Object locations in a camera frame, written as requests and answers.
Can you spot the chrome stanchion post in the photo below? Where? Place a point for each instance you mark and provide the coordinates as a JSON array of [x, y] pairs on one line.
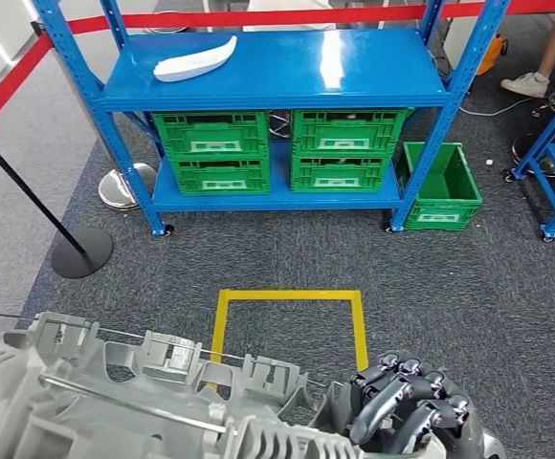
[[124, 187]]

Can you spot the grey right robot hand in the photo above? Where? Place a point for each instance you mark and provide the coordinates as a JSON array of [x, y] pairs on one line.
[[416, 405]]

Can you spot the person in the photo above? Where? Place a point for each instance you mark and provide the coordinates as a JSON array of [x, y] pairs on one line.
[[526, 85]]

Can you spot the grey plastic car trim part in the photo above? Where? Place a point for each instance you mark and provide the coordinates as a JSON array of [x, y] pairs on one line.
[[115, 412]]

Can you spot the red barrier belt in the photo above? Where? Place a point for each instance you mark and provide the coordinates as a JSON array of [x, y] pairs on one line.
[[306, 16], [5, 82]]

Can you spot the yellow orange device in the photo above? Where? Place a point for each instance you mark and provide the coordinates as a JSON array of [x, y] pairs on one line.
[[493, 54]]

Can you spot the black stanchion post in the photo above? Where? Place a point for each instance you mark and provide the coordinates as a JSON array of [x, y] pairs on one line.
[[83, 253]]

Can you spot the white plastic car part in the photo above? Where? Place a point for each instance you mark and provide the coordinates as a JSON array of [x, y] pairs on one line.
[[191, 63]]

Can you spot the round chrome stool base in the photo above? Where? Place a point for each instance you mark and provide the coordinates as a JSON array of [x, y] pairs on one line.
[[521, 152]]

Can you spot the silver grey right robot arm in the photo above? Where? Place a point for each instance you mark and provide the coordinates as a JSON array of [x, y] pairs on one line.
[[495, 450]]

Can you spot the yellow floor tape square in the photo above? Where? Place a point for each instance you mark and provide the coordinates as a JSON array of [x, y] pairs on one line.
[[286, 295]]

